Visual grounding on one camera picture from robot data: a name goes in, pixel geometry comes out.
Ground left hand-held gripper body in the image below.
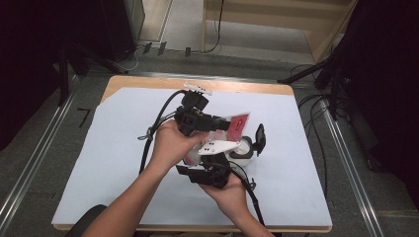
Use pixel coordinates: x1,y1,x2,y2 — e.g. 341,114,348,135
173,82,215,137

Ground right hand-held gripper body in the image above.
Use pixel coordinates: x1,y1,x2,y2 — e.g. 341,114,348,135
187,139,241,190

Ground red and white refill pouch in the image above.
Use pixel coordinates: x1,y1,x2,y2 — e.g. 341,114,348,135
182,112,251,167

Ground white container with black lid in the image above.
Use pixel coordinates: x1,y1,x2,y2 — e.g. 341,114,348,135
228,122,267,168

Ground person's left hand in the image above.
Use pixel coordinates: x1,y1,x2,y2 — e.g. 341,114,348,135
148,118,210,171

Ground person's right hand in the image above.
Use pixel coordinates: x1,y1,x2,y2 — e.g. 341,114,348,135
198,172,254,222

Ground wooden table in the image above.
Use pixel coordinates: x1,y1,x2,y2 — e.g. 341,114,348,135
52,74,333,234

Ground white table sheet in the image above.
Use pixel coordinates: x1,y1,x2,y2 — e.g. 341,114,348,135
51,87,333,228

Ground black equipment cabinet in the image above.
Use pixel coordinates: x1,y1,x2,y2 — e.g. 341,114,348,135
100,0,146,61

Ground black curtain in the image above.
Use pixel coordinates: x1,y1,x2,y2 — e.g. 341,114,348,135
332,0,419,211
0,0,107,152

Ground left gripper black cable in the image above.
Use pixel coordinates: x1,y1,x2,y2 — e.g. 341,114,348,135
137,89,187,176

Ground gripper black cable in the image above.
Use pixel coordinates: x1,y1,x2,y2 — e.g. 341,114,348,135
137,89,187,176
230,161,267,228

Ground metal floor rail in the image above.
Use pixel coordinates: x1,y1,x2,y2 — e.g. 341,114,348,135
0,75,80,225
88,70,317,87
320,98,384,237

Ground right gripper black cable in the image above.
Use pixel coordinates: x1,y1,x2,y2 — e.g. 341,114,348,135
230,161,267,228

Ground white floor cable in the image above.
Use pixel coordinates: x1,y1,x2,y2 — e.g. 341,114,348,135
114,44,142,73

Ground black hanging cable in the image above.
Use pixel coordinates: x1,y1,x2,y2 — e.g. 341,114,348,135
205,0,225,54

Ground black floor cables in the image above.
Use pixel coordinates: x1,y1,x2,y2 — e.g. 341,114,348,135
290,63,350,200

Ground wooden shelf frame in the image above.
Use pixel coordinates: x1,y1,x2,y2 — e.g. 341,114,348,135
202,0,360,64

